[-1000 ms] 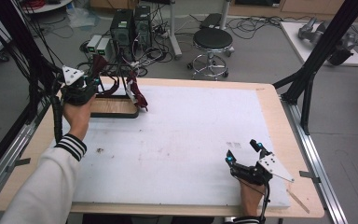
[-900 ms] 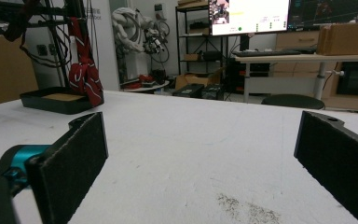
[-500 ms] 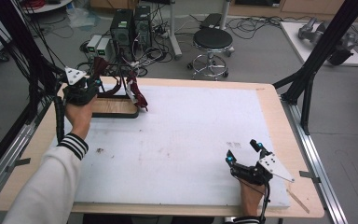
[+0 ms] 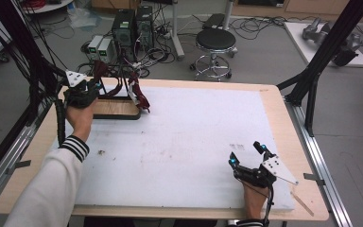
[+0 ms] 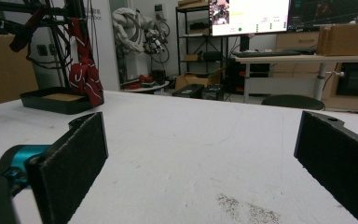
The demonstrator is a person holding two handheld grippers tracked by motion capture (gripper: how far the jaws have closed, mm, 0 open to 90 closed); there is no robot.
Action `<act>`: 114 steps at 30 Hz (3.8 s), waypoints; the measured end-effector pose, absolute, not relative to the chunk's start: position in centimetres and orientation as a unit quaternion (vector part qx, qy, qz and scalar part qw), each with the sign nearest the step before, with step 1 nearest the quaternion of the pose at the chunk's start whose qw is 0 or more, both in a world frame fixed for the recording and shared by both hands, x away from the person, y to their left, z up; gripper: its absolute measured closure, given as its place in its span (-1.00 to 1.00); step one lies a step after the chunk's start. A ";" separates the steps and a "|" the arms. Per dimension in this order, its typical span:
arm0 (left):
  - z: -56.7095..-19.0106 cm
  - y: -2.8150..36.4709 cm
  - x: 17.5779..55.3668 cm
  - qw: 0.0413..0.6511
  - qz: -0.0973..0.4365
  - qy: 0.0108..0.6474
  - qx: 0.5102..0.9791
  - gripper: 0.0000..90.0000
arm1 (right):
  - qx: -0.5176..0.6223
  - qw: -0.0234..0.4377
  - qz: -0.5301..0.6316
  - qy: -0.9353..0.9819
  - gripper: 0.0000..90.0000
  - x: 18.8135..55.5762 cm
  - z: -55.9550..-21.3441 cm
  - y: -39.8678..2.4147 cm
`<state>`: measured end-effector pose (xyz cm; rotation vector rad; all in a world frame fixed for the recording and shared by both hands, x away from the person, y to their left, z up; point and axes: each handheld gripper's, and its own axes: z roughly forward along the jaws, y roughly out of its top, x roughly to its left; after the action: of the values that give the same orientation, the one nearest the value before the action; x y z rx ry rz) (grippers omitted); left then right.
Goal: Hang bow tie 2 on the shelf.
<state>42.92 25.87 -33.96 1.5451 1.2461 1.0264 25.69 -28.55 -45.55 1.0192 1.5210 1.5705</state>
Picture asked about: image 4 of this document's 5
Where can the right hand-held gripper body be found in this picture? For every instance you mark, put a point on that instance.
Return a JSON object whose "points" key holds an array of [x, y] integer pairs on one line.
{"points": [[275, 168]]}

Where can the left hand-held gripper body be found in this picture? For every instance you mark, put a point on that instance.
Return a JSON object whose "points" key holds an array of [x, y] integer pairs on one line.
{"points": [[75, 78]]}

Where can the black rack with wooden base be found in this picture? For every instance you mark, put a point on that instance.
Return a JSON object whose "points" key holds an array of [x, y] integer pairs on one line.
{"points": [[116, 108]]}

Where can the red striped bow tie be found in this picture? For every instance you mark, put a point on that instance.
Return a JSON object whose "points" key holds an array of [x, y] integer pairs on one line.
{"points": [[140, 96]]}

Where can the person's left hand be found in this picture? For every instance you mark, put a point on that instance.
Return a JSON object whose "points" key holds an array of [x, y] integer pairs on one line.
{"points": [[80, 121]]}

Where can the person's right hand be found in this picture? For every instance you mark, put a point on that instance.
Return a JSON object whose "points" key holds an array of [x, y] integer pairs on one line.
{"points": [[255, 201]]}

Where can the white power supply unit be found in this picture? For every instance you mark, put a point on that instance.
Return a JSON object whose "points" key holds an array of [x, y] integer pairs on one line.
{"points": [[105, 50], [94, 45]]}

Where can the thin wooden stick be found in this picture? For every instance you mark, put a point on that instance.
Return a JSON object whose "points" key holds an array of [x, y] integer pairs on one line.
{"points": [[302, 204]]}

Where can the white foam mat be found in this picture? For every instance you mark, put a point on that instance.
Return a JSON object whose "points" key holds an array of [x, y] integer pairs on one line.
{"points": [[186, 142]]}

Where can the black computer tower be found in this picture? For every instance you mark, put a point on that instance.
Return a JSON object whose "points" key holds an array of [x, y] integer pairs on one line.
{"points": [[145, 26], [123, 31]]}

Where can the clear plastic bag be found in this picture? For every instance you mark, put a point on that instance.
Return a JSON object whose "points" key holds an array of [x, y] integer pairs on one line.
{"points": [[82, 17]]}

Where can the electronic boxes on floor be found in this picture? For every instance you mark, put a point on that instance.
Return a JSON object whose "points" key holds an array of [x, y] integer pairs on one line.
{"points": [[157, 55]]}

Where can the round white table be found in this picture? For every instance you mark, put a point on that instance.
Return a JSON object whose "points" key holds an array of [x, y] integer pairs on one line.
{"points": [[48, 7]]}

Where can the white table leg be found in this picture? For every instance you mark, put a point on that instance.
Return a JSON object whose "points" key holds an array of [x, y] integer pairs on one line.
{"points": [[176, 31], [228, 14]]}

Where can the white floor board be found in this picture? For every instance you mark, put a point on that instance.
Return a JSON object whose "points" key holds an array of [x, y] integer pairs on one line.
{"points": [[299, 38]]}

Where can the black round stool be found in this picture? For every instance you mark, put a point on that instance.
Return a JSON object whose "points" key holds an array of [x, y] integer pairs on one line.
{"points": [[216, 39]]}

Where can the flat black box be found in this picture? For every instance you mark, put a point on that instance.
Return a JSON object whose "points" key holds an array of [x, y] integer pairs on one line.
{"points": [[214, 20]]}

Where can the grey metal bracket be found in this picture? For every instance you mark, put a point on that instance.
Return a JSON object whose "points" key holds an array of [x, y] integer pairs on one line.
{"points": [[313, 178], [17, 166]]}

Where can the aluminium rail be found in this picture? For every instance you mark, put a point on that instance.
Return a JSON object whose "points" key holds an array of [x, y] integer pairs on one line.
{"points": [[9, 157], [318, 157]]}

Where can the black metal frame stand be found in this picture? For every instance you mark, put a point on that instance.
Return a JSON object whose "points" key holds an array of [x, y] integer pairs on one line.
{"points": [[28, 53], [327, 47]]}

